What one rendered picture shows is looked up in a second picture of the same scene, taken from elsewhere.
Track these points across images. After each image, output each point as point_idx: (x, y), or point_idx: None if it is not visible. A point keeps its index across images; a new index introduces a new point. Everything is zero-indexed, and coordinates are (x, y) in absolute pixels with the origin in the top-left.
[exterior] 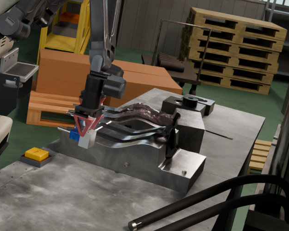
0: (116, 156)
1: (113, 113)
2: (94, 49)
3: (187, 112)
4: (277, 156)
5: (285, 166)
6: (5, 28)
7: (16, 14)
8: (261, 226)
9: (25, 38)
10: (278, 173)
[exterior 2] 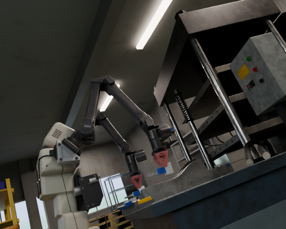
0: (183, 181)
1: None
2: (142, 117)
3: None
4: (244, 136)
5: (250, 138)
6: (86, 130)
7: (89, 121)
8: None
9: (94, 140)
10: None
